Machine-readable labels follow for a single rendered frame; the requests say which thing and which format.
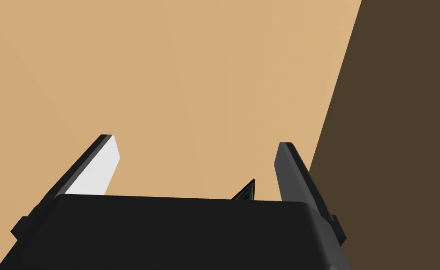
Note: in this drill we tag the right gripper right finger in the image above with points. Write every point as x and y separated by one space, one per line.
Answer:
293 176

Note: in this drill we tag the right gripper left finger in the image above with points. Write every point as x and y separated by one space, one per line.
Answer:
94 172

